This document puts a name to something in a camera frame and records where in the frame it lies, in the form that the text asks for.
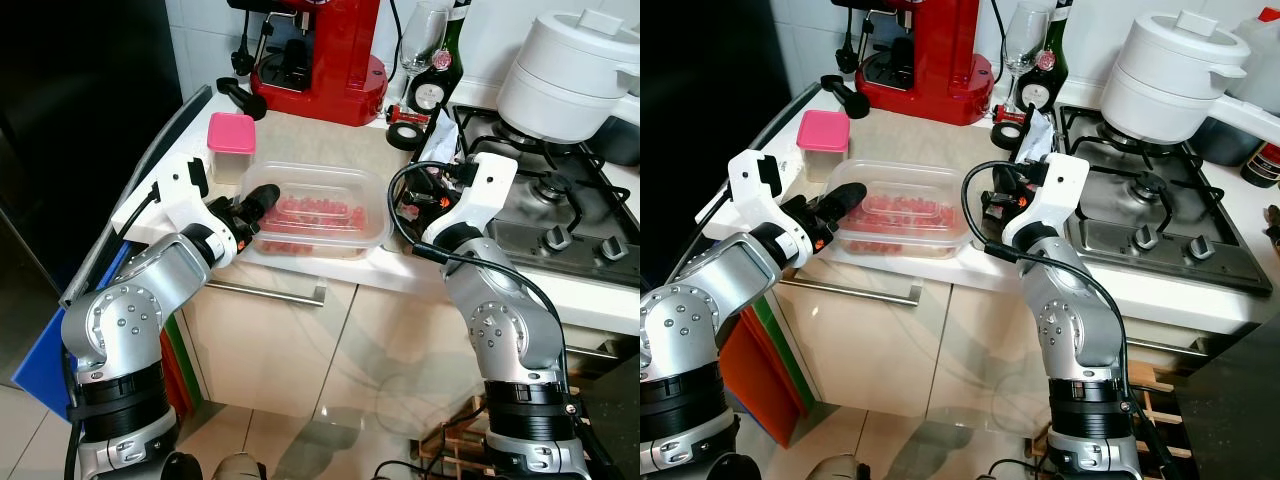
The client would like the blue cutting board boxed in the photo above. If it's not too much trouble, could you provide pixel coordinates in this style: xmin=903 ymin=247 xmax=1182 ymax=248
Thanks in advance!
xmin=12 ymin=240 xmax=131 ymax=421

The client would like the dark green glass bottle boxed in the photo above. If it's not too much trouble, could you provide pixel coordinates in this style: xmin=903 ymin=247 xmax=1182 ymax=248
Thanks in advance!
xmin=1015 ymin=0 xmax=1073 ymax=113
xmin=412 ymin=0 xmax=471 ymax=113

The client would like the clear container with red food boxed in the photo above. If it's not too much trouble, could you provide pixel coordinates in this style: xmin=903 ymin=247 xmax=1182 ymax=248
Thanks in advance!
xmin=243 ymin=162 xmax=393 ymax=261
xmin=830 ymin=160 xmax=973 ymax=259

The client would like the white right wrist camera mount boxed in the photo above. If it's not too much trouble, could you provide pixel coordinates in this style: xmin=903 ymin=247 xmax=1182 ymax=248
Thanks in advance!
xmin=1003 ymin=153 xmax=1089 ymax=251
xmin=425 ymin=153 xmax=519 ymax=246

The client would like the white cooking pot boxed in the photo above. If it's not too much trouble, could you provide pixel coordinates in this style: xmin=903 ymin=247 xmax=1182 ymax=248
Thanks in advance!
xmin=497 ymin=10 xmax=641 ymax=144
xmin=1100 ymin=10 xmax=1280 ymax=146

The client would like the steel bar cabinet handle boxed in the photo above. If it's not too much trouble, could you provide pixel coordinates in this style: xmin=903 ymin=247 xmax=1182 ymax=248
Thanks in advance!
xmin=1125 ymin=333 xmax=1201 ymax=361
xmin=205 ymin=280 xmax=327 ymax=307
xmin=565 ymin=338 xmax=641 ymax=363
xmin=795 ymin=278 xmax=923 ymax=307

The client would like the clear wine glass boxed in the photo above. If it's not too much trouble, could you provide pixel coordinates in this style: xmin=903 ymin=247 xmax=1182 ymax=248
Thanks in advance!
xmin=1002 ymin=0 xmax=1051 ymax=79
xmin=400 ymin=0 xmax=453 ymax=79

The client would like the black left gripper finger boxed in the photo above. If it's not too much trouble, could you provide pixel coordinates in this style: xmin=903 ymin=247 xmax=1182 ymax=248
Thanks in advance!
xmin=240 ymin=183 xmax=282 ymax=227
xmin=820 ymin=182 xmax=868 ymax=229

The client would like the red coffee machine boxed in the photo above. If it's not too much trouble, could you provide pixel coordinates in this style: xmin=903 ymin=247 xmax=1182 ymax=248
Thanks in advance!
xmin=228 ymin=0 xmax=389 ymax=126
xmin=833 ymin=0 xmax=996 ymax=126

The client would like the black portafilter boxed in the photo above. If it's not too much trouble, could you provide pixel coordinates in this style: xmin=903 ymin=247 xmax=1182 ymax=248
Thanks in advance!
xmin=822 ymin=75 xmax=871 ymax=119
xmin=217 ymin=78 xmax=268 ymax=121

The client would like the pink lid plastic container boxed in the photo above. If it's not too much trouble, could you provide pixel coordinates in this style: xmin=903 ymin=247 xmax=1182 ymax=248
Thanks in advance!
xmin=797 ymin=108 xmax=851 ymax=183
xmin=207 ymin=112 xmax=258 ymax=186

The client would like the translucent plastic jug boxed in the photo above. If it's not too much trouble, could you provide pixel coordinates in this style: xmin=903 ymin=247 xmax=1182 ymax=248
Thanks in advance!
xmin=1228 ymin=15 xmax=1280 ymax=101

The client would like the green cutting board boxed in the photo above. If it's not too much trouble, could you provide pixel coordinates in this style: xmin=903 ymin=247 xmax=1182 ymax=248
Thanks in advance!
xmin=750 ymin=295 xmax=816 ymax=411

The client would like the black tape roll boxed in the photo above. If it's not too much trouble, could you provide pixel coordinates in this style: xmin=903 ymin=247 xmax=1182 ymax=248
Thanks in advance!
xmin=388 ymin=118 xmax=433 ymax=151
xmin=990 ymin=120 xmax=1031 ymax=151

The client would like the red cutting board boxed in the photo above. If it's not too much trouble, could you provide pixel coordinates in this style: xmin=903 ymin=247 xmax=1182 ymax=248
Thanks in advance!
xmin=158 ymin=328 xmax=198 ymax=416
xmin=718 ymin=312 xmax=801 ymax=446

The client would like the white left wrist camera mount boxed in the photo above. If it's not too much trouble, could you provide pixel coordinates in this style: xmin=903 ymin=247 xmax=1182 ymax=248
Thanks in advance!
xmin=727 ymin=148 xmax=813 ymax=241
xmin=108 ymin=155 xmax=216 ymax=241

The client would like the tall black appliance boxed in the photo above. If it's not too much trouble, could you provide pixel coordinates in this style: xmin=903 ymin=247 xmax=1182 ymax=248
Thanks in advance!
xmin=640 ymin=0 xmax=771 ymax=291
xmin=0 ymin=0 xmax=186 ymax=386

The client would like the red label dark bottle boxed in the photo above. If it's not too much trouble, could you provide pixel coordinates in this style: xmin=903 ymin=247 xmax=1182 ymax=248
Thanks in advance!
xmin=1240 ymin=140 xmax=1280 ymax=189

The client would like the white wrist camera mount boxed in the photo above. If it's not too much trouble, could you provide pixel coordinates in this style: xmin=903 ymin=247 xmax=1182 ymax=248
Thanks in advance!
xmin=1003 ymin=153 xmax=1089 ymax=251
xmin=425 ymin=153 xmax=519 ymax=246
xmin=108 ymin=155 xmax=216 ymax=241
xmin=727 ymin=148 xmax=813 ymax=241

